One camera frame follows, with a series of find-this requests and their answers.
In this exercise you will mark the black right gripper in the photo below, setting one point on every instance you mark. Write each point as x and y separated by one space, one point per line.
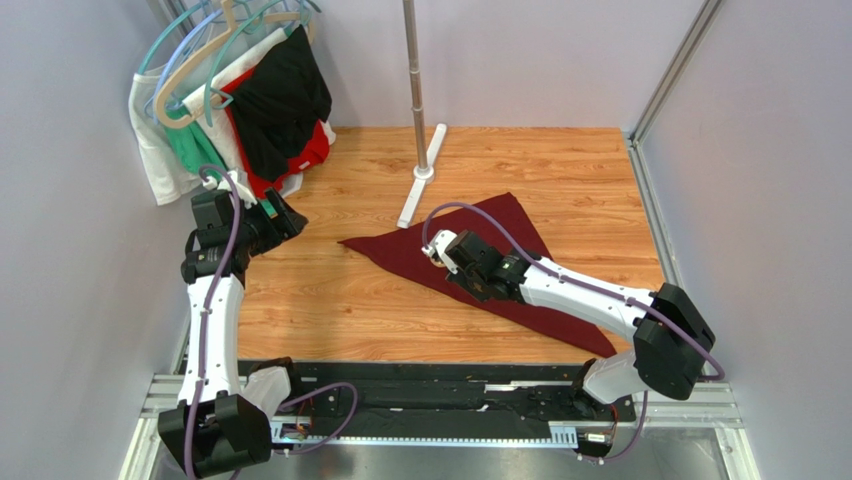
467 267

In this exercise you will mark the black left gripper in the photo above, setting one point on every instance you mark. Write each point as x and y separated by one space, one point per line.
292 223

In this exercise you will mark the dark red cloth napkin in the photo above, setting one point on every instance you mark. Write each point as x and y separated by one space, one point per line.
399 252

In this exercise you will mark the gold spoon green handle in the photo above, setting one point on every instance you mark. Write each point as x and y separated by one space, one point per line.
268 208

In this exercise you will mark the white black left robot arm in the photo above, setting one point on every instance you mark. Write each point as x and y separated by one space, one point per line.
219 424

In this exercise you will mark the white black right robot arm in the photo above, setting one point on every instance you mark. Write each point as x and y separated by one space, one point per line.
669 339

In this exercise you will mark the red shirt on hanger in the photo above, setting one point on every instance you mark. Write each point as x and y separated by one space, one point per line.
277 115

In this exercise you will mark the metal pole white base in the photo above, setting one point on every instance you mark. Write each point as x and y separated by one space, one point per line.
427 153

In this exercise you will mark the green shirt on hanger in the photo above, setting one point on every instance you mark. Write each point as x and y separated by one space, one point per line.
193 148

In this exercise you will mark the black shirt on hanger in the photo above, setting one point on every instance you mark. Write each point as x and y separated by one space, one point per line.
294 51

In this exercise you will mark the white shirt on hanger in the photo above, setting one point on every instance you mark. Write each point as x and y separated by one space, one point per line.
167 177

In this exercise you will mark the teal clothes hanger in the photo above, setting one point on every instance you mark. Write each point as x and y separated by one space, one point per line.
194 90

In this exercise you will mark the light blue clothes hanger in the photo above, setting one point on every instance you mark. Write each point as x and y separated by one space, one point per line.
189 44

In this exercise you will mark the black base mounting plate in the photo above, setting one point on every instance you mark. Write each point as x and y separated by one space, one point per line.
446 401

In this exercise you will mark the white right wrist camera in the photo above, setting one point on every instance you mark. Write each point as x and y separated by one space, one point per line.
437 250

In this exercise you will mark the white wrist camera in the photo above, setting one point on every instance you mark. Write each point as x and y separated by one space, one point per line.
437 250
232 181

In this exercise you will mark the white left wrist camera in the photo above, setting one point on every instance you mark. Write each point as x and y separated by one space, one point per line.
232 181

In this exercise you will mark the aluminium corner post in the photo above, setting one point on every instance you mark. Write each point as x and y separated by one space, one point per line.
696 32

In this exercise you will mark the aluminium frame rail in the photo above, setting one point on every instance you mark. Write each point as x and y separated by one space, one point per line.
703 437

